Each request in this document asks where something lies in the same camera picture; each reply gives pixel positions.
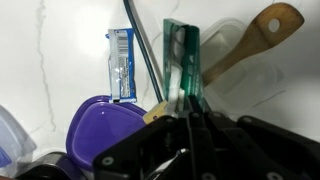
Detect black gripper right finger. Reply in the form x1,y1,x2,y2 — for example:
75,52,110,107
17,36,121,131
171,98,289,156
199,111,320,180

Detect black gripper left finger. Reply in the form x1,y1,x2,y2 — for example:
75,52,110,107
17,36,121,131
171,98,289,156
93,95,214,180

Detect green packet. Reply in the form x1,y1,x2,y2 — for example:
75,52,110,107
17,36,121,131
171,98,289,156
162,18,206,113

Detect blue snack packet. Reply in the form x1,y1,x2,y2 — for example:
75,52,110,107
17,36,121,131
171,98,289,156
106,27,138,104

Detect purple plastic lid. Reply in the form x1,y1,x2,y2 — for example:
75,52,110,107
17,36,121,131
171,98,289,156
65,95,148,173

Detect clear plastic container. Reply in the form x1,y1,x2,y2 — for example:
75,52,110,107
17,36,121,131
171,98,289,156
199,17,285,112
0,104,37,178

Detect wooden spatula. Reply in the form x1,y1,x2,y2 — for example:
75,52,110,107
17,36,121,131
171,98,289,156
142,2,305,125

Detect black power cable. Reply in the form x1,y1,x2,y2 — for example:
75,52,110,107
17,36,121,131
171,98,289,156
122,0,165,104

